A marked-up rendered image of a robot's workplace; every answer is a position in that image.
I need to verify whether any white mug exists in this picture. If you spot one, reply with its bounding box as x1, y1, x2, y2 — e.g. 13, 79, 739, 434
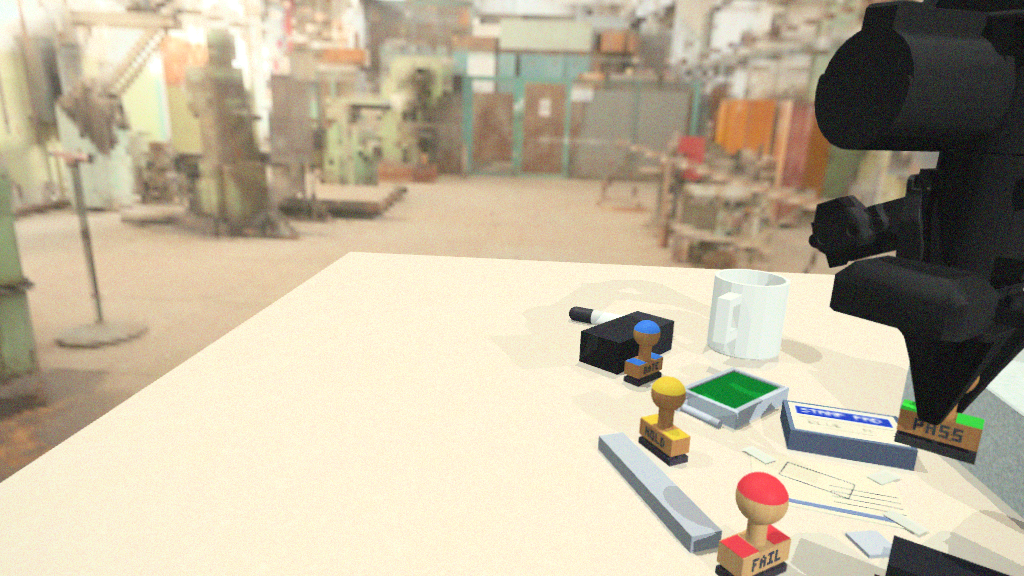
707, 269, 791, 360

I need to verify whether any wooden fail stamp with red handle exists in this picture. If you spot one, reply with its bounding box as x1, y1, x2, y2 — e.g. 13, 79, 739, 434
715, 472, 791, 576

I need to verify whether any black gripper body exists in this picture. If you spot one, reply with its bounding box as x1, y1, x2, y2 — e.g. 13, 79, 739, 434
829, 150, 1024, 342

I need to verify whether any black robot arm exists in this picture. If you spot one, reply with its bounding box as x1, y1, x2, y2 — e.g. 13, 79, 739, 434
809, 0, 1024, 268

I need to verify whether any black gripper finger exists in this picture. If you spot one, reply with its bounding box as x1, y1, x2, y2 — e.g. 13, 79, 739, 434
898, 322, 1016, 425
956, 305, 1024, 413

